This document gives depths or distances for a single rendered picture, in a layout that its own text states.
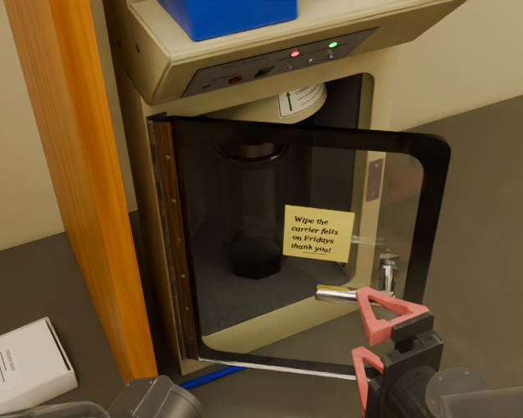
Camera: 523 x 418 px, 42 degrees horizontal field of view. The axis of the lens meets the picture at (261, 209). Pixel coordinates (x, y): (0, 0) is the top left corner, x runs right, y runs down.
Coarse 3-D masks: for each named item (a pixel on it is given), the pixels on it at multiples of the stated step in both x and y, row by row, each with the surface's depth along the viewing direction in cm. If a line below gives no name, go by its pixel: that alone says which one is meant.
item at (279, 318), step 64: (192, 128) 71; (256, 128) 70; (320, 128) 69; (192, 192) 77; (256, 192) 75; (320, 192) 74; (384, 192) 73; (192, 256) 83; (256, 256) 82; (384, 256) 78; (256, 320) 89; (320, 320) 87
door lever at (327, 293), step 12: (384, 276) 79; (396, 276) 80; (324, 288) 77; (336, 288) 77; (348, 288) 77; (384, 288) 77; (324, 300) 77; (336, 300) 77; (348, 300) 77; (372, 300) 76
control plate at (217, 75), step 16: (368, 32) 68; (288, 48) 64; (304, 48) 65; (320, 48) 68; (336, 48) 70; (352, 48) 72; (224, 64) 62; (240, 64) 63; (256, 64) 65; (272, 64) 67; (304, 64) 72; (192, 80) 64; (208, 80) 66; (224, 80) 68
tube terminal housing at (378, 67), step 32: (128, 0) 64; (128, 32) 67; (128, 64) 71; (320, 64) 78; (352, 64) 80; (384, 64) 82; (128, 96) 76; (192, 96) 73; (224, 96) 75; (256, 96) 77; (384, 96) 86; (128, 128) 82; (384, 128) 89; (160, 224) 82; (160, 256) 87; (160, 288) 95; (160, 320) 104
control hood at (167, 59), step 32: (320, 0) 64; (352, 0) 64; (384, 0) 64; (416, 0) 64; (448, 0) 66; (160, 32) 59; (256, 32) 59; (288, 32) 60; (320, 32) 62; (352, 32) 66; (384, 32) 70; (416, 32) 75; (160, 64) 59; (192, 64) 59; (160, 96) 66
